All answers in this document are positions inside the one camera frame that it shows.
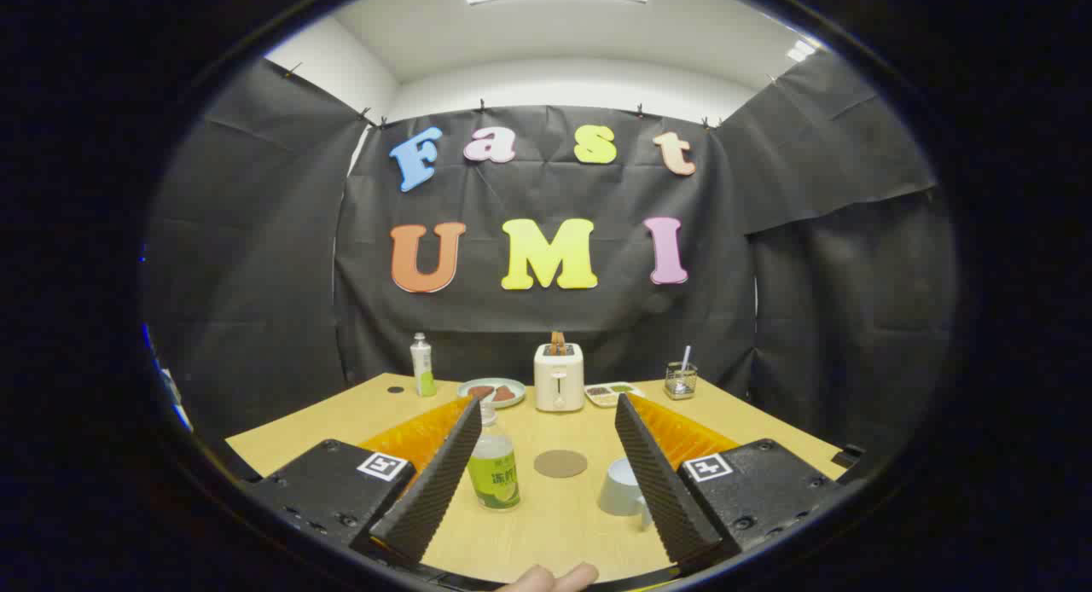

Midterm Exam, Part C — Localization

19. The pale green plate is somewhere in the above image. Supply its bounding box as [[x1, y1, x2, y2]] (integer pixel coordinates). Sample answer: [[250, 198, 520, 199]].
[[457, 378, 526, 409]]

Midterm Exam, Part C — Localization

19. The black backdrop cloth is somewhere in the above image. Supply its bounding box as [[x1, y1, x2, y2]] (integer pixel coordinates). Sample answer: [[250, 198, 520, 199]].
[[141, 59, 956, 465]]

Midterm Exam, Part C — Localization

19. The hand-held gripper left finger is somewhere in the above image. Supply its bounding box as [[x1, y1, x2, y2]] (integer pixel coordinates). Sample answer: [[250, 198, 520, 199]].
[[243, 394, 485, 567]]

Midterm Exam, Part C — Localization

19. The cream toaster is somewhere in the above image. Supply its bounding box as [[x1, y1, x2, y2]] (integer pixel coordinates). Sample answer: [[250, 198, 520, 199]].
[[534, 342, 585, 413]]

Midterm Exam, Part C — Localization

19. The clear juice bottle green label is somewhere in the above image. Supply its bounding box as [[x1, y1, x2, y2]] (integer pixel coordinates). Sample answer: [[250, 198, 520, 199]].
[[468, 402, 521, 512]]

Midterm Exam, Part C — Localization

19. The pale grey cup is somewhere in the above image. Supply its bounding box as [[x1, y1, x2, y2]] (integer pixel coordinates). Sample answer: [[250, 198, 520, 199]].
[[597, 456, 653, 529]]

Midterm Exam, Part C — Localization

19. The white divided snack tray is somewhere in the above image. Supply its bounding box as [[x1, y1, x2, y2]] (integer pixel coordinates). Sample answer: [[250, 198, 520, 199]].
[[584, 382, 645, 408]]

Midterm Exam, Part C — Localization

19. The wire mesh holder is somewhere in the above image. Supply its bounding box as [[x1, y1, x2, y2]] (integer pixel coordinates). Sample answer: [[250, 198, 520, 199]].
[[664, 362, 699, 401]]

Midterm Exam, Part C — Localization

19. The wooden table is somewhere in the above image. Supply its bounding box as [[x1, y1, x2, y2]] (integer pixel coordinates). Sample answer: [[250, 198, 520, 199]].
[[226, 372, 845, 586]]

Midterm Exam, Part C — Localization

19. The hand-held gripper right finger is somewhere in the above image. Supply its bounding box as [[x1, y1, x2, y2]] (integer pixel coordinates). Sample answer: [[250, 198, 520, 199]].
[[614, 393, 854, 576]]

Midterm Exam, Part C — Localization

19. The round brown coaster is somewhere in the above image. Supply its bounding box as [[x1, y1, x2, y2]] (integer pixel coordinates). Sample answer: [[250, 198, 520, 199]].
[[534, 450, 589, 479]]

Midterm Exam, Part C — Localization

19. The slim white green bottle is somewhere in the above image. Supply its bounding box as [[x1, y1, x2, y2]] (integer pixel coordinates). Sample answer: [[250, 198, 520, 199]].
[[410, 333, 438, 398]]

